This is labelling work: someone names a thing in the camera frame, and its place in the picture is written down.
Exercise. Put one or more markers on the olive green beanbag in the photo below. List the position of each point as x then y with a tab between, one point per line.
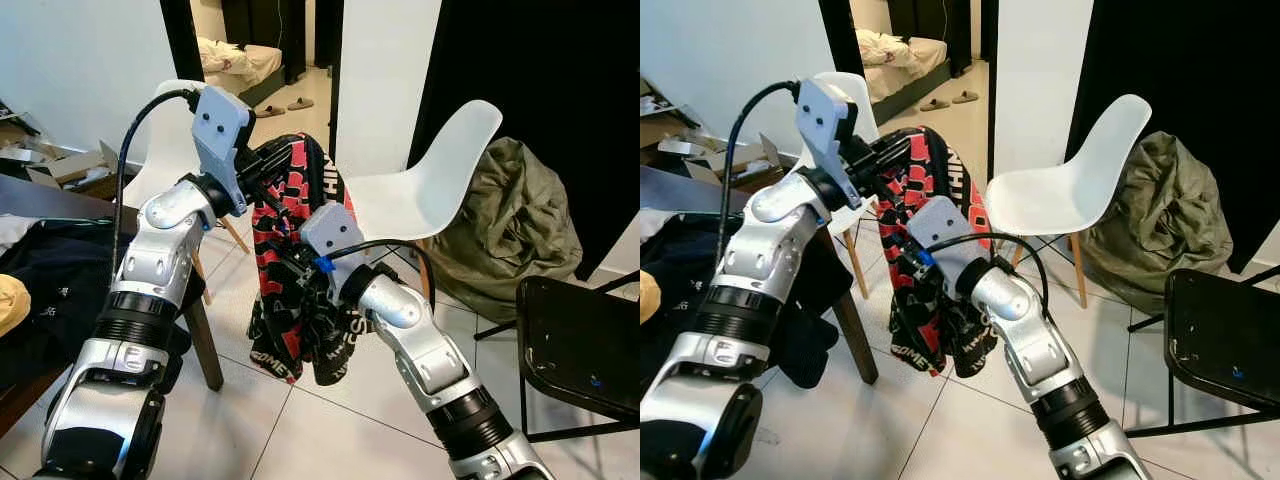
510	230
1160	220

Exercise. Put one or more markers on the dark wooden table leg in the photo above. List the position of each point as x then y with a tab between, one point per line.
855	330
205	340

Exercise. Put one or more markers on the red black printed garment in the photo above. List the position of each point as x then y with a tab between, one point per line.
285	340
910	170

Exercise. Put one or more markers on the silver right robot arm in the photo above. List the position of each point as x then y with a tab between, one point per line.
1030	335
420	340

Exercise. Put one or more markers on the open cardboard box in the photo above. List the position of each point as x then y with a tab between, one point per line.
720	158
70	165

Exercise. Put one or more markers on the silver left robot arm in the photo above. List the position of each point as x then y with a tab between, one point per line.
165	250
790	250

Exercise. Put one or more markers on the navy garment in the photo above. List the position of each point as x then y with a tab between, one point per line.
60	290
690	290

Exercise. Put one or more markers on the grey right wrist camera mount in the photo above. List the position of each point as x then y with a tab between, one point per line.
330	235
940	230

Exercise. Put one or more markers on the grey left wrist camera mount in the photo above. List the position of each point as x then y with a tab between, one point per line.
222	125
825	120

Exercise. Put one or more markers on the bed with white bedding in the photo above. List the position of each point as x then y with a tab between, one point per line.
900	60
235	65

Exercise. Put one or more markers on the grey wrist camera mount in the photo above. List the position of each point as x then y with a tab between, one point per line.
222	125
330	235
825	120
940	230

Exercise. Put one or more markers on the black folding chair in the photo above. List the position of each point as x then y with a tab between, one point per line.
1225	335
580	340

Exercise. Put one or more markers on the beige slipper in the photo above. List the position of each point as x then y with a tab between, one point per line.
965	97
270	111
301	103
934	104

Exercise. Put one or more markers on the black door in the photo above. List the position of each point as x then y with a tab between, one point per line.
540	80
1190	80

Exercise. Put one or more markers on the light grey printed garment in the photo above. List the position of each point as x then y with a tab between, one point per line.
15	232
660	222

